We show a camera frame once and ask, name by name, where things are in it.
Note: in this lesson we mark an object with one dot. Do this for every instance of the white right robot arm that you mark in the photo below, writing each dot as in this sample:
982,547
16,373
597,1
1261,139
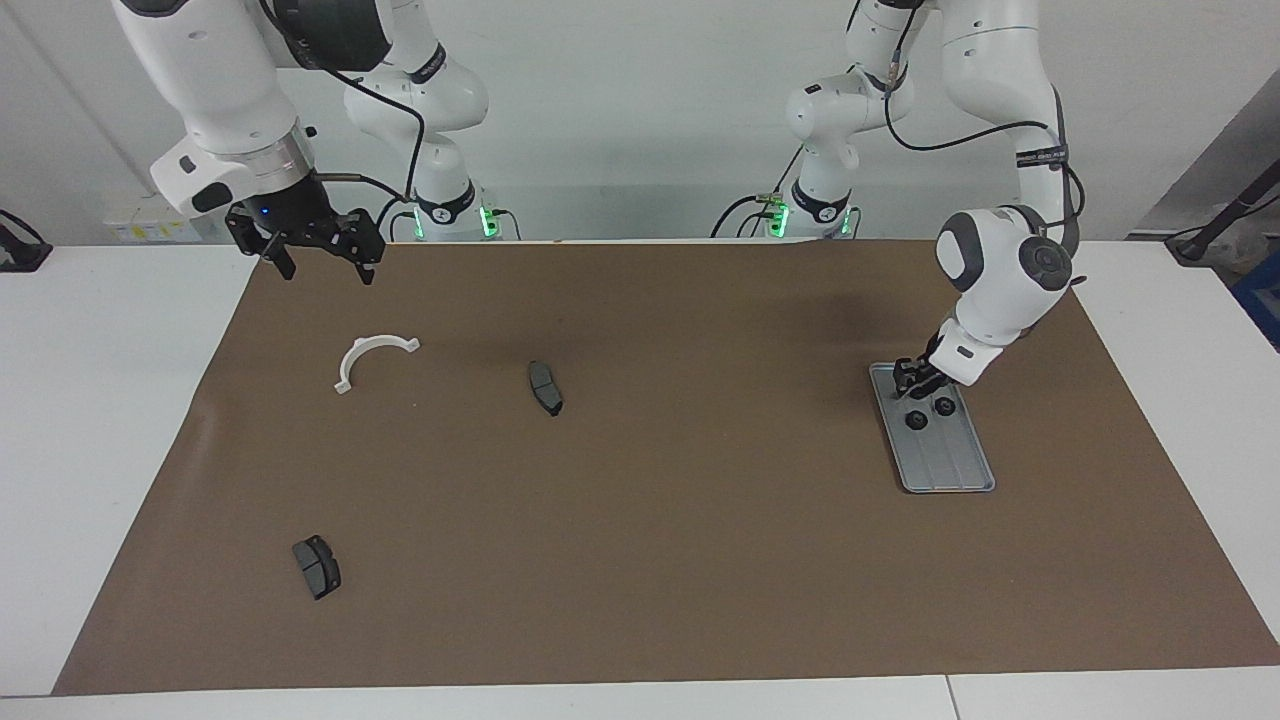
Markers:
220,80

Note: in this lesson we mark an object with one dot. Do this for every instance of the white box with labels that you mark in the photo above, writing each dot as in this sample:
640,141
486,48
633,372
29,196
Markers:
140,232

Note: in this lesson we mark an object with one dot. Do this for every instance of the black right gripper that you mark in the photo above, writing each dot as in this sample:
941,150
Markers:
290,210

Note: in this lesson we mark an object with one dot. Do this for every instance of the large black bearing gear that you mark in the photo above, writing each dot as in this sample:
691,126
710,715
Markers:
915,420
944,405

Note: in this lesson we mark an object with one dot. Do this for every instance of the blue crate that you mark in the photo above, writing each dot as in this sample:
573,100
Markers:
1265,300

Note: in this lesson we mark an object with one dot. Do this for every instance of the black stand pole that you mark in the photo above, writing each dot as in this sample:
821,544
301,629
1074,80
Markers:
1225,215

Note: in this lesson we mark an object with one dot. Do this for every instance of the silver metal tray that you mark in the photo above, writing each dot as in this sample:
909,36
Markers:
945,460

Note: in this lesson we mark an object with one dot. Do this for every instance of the black table clamp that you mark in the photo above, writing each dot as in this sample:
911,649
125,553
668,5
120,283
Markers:
20,255

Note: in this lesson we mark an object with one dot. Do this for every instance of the white curved plastic bracket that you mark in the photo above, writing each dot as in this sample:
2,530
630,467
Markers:
344,378

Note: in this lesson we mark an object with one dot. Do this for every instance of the brown paper table mat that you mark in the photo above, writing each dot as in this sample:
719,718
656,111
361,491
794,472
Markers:
650,550

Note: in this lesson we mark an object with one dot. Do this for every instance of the short grey brake pad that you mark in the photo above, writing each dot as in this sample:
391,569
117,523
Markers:
318,570

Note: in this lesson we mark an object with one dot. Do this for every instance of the long grey brake pad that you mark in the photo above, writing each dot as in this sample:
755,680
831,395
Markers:
545,390

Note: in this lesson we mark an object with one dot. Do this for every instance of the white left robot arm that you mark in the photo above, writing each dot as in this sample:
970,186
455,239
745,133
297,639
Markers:
1000,60

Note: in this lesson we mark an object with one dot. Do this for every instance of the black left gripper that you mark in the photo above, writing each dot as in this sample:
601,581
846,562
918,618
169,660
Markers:
932,365

